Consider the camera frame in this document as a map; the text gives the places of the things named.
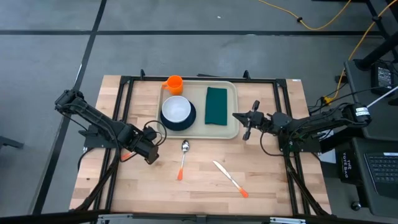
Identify yellow power cable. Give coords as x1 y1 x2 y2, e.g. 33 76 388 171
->
323 0 398 103
256 0 354 32

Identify black tote bag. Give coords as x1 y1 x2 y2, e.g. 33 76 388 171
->
337 149 358 184

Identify white cable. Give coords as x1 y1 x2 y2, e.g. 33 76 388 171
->
366 93 398 110

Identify black laptop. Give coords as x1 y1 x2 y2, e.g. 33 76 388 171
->
363 151 398 200

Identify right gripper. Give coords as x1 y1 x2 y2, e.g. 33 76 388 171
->
232 101 292 141

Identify dark green cloth napkin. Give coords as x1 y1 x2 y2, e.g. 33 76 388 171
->
204 86 228 126

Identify dark chair base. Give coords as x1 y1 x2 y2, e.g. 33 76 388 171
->
0 135 25 150

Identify knife with orange handle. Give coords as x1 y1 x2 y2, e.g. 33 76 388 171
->
212 160 249 198

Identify beige plastic tray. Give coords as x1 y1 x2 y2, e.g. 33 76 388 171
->
156 80 240 139

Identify spoon with orange handle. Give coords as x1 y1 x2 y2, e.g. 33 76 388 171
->
177 139 190 182

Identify fork with orange handle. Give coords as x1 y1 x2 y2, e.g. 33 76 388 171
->
120 151 137 162

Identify dark teal plate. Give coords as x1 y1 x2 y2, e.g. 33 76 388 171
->
159 99 197 132

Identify black power adapter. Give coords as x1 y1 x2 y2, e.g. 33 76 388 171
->
371 61 396 96

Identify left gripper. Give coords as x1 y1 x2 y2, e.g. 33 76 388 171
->
126 124 160 165

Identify orange plastic mug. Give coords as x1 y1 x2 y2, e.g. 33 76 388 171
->
160 75 184 96

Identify white paper sheet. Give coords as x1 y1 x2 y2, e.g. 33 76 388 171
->
317 126 336 164

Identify white bowl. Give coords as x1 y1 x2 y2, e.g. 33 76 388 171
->
161 95 192 123

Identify black stand legs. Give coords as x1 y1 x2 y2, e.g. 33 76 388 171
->
354 0 398 71

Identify grey side desk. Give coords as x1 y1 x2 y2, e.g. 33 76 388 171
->
343 58 398 218

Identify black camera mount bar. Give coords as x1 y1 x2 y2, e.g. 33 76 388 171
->
0 210 330 224

